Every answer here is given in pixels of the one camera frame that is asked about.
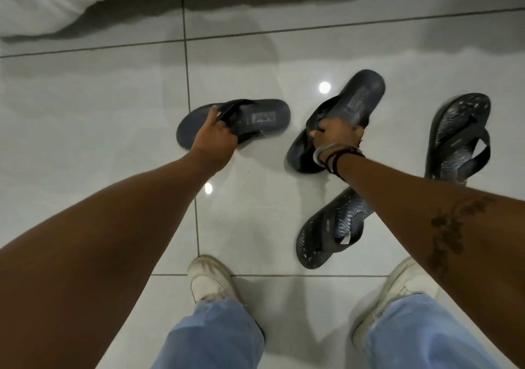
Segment person's right hand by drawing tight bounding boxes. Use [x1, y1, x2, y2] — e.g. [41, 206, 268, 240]
[309, 117, 364, 157]

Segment person's left hand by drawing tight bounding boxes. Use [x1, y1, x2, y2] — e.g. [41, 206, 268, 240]
[191, 106, 239, 172]

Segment plain dark flip-flop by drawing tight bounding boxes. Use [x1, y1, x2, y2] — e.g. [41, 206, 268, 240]
[176, 99, 291, 151]
[286, 69, 386, 175]

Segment person's left forearm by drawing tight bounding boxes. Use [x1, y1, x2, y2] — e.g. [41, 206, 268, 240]
[0, 151, 230, 369]

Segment person's right forearm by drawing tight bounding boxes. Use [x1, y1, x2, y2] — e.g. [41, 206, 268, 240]
[328, 153, 525, 369]

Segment silver bangle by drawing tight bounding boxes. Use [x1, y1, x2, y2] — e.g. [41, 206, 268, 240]
[312, 143, 342, 168]

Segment patterned black flip-flop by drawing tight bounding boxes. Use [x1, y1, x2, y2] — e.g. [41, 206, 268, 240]
[296, 186, 376, 270]
[424, 92, 492, 185]

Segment white left shoe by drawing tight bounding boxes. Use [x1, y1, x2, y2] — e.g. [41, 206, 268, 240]
[187, 255, 243, 305]

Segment white shoe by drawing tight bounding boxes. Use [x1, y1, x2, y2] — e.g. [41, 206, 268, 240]
[187, 255, 243, 305]
[350, 256, 440, 347]

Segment white right shoe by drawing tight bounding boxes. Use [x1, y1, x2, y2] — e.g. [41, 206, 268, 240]
[350, 256, 440, 347]

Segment light blue jeans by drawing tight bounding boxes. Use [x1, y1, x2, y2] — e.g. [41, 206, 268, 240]
[151, 293, 504, 369]

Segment black thread bracelets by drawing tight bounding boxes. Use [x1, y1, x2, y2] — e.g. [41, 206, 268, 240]
[323, 145, 366, 183]

